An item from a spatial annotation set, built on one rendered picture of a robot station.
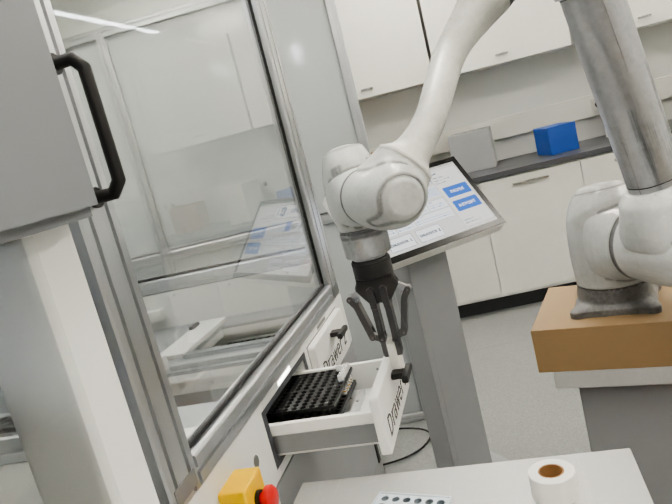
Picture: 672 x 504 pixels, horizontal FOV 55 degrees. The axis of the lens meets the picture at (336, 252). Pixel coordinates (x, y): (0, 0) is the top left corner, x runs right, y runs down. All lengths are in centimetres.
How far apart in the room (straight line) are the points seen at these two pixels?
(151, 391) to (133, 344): 7
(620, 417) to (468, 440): 87
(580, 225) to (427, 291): 80
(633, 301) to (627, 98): 46
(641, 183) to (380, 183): 52
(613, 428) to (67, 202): 138
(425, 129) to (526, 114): 377
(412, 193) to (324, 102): 187
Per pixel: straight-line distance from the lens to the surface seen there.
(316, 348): 147
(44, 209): 36
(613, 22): 123
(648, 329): 145
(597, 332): 146
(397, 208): 98
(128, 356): 85
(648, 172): 128
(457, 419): 230
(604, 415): 158
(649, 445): 161
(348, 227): 117
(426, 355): 218
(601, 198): 145
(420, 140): 106
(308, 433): 120
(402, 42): 446
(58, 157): 38
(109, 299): 84
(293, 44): 286
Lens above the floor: 137
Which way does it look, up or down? 10 degrees down
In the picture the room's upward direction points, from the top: 14 degrees counter-clockwise
